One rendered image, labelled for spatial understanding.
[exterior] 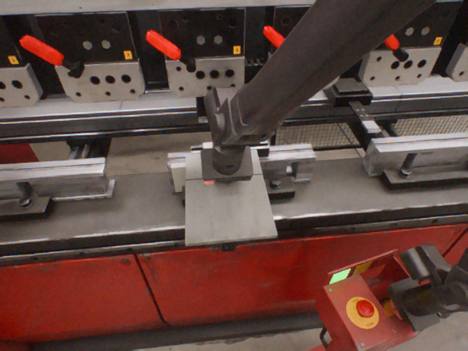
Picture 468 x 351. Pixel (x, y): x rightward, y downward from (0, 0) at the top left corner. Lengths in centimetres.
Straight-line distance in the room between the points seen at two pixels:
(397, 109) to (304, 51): 93
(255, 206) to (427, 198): 51
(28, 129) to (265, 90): 90
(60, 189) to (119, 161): 151
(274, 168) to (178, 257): 36
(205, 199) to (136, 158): 174
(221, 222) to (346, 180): 44
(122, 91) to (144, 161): 170
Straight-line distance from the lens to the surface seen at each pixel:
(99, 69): 66
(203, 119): 75
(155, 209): 84
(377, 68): 74
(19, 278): 108
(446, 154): 106
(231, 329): 154
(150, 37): 58
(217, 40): 62
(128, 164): 236
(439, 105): 129
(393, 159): 97
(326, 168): 96
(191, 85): 65
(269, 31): 58
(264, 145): 82
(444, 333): 186
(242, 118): 41
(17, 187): 95
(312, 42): 30
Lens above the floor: 151
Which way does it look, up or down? 45 degrees down
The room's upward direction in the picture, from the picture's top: straight up
